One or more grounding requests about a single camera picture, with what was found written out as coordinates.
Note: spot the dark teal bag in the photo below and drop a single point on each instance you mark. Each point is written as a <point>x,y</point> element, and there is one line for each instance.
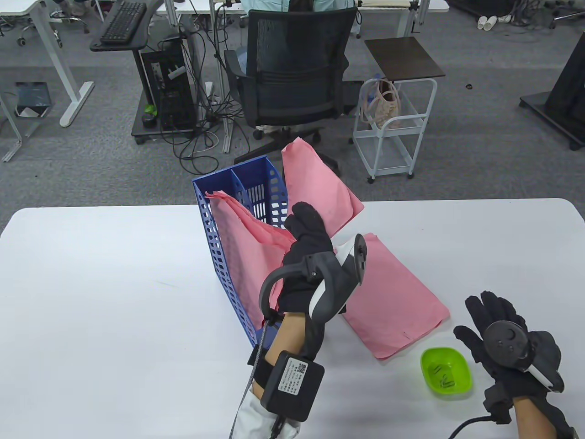
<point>32,93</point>

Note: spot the pink paper stack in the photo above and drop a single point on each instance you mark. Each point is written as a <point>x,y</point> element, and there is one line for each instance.
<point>256,274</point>
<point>315,183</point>
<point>228,215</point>
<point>388,297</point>

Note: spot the person's left hand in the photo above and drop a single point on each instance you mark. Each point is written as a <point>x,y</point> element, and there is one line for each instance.
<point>311,233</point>

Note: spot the black computer tower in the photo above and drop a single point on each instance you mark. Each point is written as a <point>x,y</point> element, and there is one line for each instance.
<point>173,91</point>

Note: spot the silver chair base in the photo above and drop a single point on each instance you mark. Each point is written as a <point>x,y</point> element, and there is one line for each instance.
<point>68,19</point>

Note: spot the green plastic bowl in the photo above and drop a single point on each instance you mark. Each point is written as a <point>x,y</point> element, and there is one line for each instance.
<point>459,361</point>

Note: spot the person's left forearm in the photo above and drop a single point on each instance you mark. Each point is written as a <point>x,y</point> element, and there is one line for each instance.
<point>283,338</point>

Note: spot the white cart with brown top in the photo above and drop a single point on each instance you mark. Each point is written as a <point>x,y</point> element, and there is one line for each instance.
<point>402,59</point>

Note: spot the white desk with metal legs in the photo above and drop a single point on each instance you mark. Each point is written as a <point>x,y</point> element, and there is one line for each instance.
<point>429,4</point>

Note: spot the beige handbag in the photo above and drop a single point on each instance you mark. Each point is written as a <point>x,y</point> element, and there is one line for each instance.
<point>386,107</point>

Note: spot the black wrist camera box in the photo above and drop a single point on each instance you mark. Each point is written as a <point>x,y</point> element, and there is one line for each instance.
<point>292,384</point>

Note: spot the person's right hand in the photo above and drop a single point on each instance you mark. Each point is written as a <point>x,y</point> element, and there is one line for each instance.
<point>498,311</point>

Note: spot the black floor stand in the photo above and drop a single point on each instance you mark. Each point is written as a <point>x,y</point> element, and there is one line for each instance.
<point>566,91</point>

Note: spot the black mesh office chair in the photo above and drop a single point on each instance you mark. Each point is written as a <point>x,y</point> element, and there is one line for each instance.
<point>297,59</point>

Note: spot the small green object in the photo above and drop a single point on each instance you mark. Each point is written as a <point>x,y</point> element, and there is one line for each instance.
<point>150,109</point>

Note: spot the blue plastic file holder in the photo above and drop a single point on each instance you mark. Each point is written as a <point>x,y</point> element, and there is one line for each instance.
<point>256,173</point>

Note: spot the black white hand controller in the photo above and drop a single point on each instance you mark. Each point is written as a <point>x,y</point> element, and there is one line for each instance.
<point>333,283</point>
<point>507,343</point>

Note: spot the white slipper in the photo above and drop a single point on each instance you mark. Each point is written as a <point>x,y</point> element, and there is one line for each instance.
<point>482,22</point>
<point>492,22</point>

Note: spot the black computer cart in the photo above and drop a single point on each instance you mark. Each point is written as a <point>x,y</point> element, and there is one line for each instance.
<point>153,27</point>

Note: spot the black keyboard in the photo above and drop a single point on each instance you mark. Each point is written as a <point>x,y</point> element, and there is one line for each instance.
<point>123,23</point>

